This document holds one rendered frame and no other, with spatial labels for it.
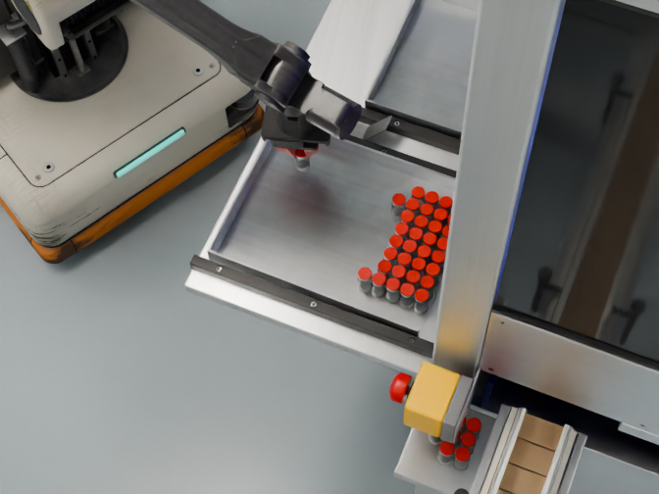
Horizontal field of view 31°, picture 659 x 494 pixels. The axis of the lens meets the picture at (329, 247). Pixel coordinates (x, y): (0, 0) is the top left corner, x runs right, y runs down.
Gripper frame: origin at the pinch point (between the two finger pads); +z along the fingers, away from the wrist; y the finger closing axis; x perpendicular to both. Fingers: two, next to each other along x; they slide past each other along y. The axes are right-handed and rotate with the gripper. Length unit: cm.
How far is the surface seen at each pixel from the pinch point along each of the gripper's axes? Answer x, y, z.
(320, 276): -19.1, 5.1, 4.0
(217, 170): 46, -33, 93
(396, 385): -39.7, 18.6, -9.5
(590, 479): -42, 48, 18
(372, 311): -23.9, 13.5, 4.0
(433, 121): 8.4, 19.9, 1.6
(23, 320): 2, -71, 92
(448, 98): 15.0, 21.8, 5.0
